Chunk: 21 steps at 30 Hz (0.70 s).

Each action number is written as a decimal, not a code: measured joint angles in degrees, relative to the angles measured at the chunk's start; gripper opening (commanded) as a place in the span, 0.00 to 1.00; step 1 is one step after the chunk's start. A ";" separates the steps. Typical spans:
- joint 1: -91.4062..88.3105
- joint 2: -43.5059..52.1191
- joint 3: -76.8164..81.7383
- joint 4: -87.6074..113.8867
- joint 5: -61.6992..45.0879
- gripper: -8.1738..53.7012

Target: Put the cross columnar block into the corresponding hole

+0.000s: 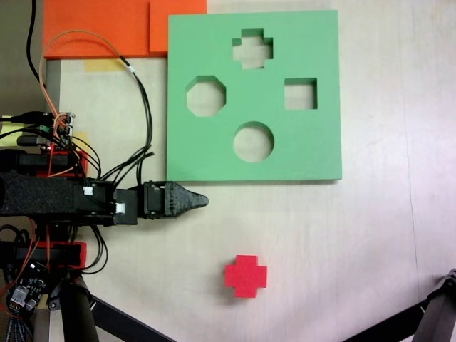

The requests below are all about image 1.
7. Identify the black power cable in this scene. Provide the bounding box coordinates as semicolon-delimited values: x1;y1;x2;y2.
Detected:
26;0;42;83

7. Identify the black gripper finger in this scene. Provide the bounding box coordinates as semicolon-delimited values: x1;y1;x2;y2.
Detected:
165;182;210;217

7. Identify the green shape sorter board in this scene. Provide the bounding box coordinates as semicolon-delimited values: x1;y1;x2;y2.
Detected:
165;9;344;185

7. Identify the black tripod leg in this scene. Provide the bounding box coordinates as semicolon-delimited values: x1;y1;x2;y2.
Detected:
413;269;456;342
48;276;99;342

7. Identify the thin orange wire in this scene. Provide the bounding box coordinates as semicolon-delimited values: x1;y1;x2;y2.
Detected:
38;30;125;124

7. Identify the circuit board with wires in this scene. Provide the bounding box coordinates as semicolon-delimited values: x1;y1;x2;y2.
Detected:
41;111;78;150

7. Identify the small black circuit board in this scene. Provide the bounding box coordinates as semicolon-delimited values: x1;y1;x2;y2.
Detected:
6;277;47;316

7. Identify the large orange foam slab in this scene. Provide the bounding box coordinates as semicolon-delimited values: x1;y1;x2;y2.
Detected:
42;0;169;60

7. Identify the yellow tape strip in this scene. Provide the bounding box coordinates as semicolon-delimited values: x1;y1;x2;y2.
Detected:
71;131;90;150
83;58;125;72

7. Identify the thin black arm wire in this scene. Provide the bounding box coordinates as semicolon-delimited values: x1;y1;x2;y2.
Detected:
99;55;156;186

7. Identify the red cross columnar block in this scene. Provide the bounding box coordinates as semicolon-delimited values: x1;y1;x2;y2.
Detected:
223;254;268;299

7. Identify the black USB cable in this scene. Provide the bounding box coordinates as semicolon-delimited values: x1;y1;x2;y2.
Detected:
0;112;46;125

